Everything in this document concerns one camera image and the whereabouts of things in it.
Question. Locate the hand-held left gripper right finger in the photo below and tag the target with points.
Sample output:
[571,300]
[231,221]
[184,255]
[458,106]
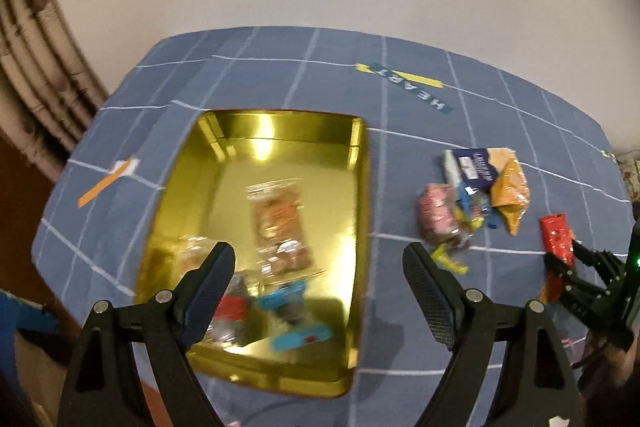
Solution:
[430,297]

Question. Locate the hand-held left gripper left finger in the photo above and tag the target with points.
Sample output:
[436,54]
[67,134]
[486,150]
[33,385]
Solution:
[210,292]

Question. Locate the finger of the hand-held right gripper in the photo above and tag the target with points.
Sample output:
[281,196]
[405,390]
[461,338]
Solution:
[582,297]
[600,259]

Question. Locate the red snack packet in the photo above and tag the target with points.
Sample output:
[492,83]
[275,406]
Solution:
[555,234]

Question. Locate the pink snack packet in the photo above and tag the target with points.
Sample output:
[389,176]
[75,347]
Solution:
[437,212]

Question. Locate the clear packet of brown snacks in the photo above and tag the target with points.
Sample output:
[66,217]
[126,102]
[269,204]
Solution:
[280,222]

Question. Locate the red tin box gold interior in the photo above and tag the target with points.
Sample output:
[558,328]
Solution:
[325,207]

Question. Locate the orange clear snack packet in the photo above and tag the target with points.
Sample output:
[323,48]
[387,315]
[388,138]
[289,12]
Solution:
[550,289]

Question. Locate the yellow-green snack packet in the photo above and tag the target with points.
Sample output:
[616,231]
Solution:
[447,257]

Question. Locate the floral patterned box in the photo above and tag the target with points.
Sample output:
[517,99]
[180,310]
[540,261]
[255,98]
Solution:
[631,177]

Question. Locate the short yellow tape piece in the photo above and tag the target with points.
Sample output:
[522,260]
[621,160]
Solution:
[609,155]

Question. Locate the light teal snack packet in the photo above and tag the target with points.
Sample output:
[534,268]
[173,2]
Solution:
[452,172]

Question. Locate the dark blue snack packet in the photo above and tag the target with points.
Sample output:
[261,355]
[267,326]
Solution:
[475,167]

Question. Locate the white tape patch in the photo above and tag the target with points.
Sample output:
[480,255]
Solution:
[124,167]

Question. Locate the orange tape strip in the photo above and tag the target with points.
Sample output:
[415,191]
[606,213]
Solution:
[100,187]

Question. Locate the long yellow tape strip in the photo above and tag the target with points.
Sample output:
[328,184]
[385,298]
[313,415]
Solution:
[425,81]

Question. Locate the blue checked tablecloth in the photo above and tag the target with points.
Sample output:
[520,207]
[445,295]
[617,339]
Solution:
[300,77]

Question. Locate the beige wall pipes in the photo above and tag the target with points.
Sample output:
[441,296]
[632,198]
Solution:
[35,72]

